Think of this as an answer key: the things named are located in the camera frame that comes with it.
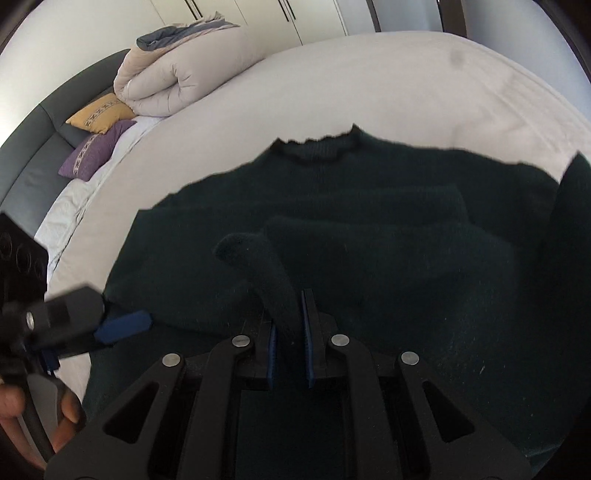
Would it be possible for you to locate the cream wardrobe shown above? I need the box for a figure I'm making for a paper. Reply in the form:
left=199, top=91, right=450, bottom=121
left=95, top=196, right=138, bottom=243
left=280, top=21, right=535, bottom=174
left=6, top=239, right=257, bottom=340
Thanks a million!
left=148, top=0, right=352, bottom=47

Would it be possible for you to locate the folded grey-blue blanket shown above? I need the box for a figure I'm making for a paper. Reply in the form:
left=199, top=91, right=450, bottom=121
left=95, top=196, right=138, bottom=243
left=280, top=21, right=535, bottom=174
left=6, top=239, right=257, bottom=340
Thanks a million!
left=136, top=25, right=211, bottom=52

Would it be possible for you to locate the folded beige duvet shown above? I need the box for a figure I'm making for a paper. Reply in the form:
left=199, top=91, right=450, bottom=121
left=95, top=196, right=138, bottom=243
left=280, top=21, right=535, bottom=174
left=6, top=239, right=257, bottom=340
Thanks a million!
left=113, top=14, right=269, bottom=119

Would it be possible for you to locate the person's left hand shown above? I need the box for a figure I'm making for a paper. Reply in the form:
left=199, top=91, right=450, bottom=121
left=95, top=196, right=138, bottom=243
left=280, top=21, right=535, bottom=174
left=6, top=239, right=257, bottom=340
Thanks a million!
left=0, top=383, right=87, bottom=468

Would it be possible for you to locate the purple patterned pillow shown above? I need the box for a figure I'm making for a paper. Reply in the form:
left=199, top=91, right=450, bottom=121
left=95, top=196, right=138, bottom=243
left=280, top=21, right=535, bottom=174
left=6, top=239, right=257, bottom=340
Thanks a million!
left=58, top=121, right=137, bottom=180

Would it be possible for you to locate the bed with white sheet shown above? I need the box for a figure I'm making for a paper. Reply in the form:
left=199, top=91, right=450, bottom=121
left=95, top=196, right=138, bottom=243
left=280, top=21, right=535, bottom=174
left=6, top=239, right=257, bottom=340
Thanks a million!
left=34, top=30, right=591, bottom=402

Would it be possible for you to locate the grey upholstered headboard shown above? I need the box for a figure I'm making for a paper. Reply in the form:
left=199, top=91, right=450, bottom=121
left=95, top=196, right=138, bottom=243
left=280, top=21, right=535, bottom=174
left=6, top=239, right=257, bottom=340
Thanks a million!
left=0, top=48, right=132, bottom=217

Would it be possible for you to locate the brown door frame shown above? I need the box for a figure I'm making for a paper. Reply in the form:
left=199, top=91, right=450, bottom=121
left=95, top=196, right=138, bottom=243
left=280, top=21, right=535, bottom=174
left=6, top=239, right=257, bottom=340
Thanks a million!
left=366, top=0, right=384, bottom=34

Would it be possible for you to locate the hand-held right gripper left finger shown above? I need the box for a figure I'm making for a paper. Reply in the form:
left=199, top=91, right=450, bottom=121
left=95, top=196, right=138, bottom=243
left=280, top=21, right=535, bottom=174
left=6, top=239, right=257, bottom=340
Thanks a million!
left=44, top=318, right=278, bottom=480

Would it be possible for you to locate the dark green sweater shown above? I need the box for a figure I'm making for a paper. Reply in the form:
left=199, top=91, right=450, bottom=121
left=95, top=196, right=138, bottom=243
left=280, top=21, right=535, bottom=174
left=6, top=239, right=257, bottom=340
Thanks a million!
left=85, top=124, right=591, bottom=480

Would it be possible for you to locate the brown door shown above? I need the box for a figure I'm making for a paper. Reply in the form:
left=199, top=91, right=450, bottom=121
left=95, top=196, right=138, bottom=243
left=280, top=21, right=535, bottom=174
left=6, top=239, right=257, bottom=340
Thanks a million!
left=436, top=0, right=472, bottom=38

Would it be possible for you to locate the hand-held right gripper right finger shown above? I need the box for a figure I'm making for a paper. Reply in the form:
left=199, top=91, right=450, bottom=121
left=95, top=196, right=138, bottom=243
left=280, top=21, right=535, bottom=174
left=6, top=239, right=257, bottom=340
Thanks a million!
left=300, top=288, right=533, bottom=480

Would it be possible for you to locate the yellow patterned pillow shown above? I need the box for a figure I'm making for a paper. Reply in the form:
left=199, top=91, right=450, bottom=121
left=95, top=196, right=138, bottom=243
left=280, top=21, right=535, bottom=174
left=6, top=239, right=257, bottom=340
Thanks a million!
left=66, top=93, right=137, bottom=134

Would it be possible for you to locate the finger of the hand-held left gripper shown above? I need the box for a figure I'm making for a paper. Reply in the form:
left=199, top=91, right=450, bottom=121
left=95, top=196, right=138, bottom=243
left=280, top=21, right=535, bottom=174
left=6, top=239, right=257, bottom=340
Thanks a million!
left=25, top=286, right=154, bottom=365

